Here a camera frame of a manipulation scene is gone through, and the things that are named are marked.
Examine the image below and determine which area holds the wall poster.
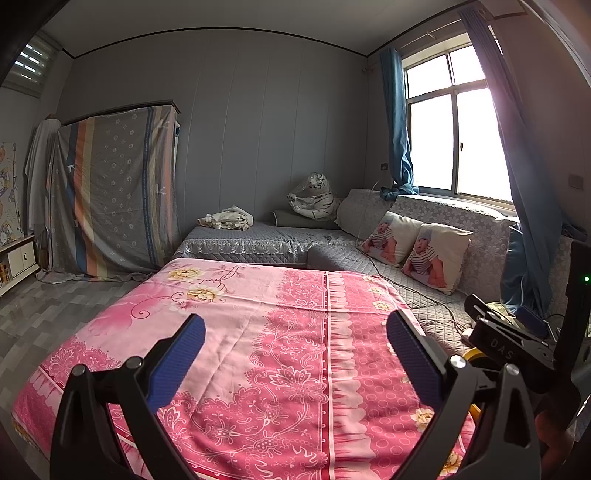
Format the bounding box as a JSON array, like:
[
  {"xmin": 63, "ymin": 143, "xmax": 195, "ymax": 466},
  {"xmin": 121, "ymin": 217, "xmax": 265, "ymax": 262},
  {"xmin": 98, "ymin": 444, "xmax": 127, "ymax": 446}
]
[{"xmin": 0, "ymin": 141, "xmax": 24, "ymax": 247}]

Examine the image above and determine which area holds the short blue curtain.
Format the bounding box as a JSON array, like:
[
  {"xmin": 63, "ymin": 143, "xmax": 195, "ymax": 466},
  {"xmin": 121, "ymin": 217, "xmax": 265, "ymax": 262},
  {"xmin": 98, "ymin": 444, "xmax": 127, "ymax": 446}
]
[{"xmin": 379, "ymin": 47, "xmax": 420, "ymax": 200}]

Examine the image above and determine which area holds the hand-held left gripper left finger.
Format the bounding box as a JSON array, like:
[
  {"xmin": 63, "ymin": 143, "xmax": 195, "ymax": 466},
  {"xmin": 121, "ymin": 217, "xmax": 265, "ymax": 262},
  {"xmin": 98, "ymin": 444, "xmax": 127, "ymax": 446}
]
[{"xmin": 50, "ymin": 313, "xmax": 207, "ymax": 480}]

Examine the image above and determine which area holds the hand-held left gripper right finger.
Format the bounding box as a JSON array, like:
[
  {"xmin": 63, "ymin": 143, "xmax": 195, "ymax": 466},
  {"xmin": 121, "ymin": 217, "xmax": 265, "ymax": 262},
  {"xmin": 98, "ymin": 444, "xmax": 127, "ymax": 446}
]
[{"xmin": 387, "ymin": 309, "xmax": 541, "ymax": 480}]

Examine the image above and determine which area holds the white tiger plush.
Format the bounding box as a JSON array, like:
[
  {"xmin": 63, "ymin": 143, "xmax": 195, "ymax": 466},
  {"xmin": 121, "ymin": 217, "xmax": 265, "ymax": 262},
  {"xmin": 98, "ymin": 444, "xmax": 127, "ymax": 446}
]
[{"xmin": 287, "ymin": 172, "xmax": 342, "ymax": 221}]

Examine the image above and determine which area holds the long blue curtain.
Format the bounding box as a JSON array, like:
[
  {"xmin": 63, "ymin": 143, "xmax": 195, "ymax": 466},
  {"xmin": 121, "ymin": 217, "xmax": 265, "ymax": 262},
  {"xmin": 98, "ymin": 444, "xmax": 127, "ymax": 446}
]
[{"xmin": 459, "ymin": 7, "xmax": 573, "ymax": 319}]

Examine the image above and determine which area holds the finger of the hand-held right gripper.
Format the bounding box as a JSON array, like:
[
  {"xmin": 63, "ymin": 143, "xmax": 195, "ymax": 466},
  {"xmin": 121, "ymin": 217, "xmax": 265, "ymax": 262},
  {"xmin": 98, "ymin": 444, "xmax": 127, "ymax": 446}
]
[
  {"xmin": 464, "ymin": 293, "xmax": 557, "ymax": 395},
  {"xmin": 516, "ymin": 305, "xmax": 550, "ymax": 337}
]

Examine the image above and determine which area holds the grey cushion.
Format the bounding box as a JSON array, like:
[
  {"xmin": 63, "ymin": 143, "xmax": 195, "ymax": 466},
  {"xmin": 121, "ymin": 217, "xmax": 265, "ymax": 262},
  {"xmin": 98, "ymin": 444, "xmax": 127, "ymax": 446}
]
[{"xmin": 270, "ymin": 210, "xmax": 342, "ymax": 230}]

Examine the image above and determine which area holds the white hanging cloth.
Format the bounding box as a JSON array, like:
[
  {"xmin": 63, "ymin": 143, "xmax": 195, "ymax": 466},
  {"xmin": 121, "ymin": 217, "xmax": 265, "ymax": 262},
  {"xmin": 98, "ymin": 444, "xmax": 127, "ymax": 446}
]
[{"xmin": 24, "ymin": 119, "xmax": 62, "ymax": 241}]

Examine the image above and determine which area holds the striped grey sheet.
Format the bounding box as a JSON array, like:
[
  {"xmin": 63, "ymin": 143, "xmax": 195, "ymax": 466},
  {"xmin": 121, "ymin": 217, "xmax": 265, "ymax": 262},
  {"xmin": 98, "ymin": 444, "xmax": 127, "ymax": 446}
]
[{"xmin": 37, "ymin": 100, "xmax": 182, "ymax": 283}]

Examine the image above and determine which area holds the grey quilted sofa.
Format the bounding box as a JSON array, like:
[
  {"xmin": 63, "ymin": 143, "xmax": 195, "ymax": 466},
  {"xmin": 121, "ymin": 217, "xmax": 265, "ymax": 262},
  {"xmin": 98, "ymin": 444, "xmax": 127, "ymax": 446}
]
[{"xmin": 173, "ymin": 187, "xmax": 591, "ymax": 361}]

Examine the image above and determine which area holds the window blind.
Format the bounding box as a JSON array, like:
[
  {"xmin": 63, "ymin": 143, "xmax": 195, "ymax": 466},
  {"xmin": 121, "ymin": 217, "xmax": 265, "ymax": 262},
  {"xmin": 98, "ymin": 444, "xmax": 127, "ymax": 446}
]
[{"xmin": 2, "ymin": 31, "xmax": 61, "ymax": 97}]

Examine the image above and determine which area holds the window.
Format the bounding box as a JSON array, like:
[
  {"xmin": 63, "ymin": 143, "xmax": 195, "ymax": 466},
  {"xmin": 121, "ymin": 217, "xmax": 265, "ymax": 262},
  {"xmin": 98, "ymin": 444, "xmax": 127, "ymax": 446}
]
[{"xmin": 402, "ymin": 34, "xmax": 515, "ymax": 206}]

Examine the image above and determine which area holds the pink floral blanket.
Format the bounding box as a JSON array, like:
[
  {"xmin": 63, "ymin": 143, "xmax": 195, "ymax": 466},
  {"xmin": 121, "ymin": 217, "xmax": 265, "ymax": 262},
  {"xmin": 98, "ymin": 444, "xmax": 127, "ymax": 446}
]
[{"xmin": 10, "ymin": 257, "xmax": 481, "ymax": 480}]

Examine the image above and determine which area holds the person's right hand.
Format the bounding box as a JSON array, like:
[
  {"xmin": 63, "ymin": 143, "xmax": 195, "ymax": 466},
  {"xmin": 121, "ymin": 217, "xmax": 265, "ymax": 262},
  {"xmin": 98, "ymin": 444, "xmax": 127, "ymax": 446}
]
[{"xmin": 536, "ymin": 402, "xmax": 574, "ymax": 468}]

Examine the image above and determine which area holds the white cabinet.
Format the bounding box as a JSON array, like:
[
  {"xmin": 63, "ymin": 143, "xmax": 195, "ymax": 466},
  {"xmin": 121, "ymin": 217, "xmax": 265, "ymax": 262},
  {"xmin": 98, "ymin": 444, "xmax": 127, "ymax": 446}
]
[{"xmin": 0, "ymin": 234, "xmax": 38, "ymax": 296}]

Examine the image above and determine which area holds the white curtain rail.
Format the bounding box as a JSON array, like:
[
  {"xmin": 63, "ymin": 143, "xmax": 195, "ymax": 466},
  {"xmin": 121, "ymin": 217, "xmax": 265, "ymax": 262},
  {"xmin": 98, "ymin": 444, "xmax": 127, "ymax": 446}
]
[{"xmin": 397, "ymin": 23, "xmax": 467, "ymax": 51}]

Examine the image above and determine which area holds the cream crumpled cloth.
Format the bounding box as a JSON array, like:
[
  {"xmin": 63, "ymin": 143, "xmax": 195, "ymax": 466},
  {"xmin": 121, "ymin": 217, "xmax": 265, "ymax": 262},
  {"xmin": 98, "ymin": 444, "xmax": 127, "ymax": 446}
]
[{"xmin": 198, "ymin": 206, "xmax": 254, "ymax": 230}]

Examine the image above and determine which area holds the baby print pillow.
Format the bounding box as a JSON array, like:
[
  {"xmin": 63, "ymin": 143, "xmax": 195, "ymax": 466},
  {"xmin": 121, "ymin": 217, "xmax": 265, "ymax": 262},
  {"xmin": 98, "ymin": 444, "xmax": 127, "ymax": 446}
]
[
  {"xmin": 401, "ymin": 223, "xmax": 474, "ymax": 296},
  {"xmin": 358, "ymin": 211, "xmax": 423, "ymax": 267}
]

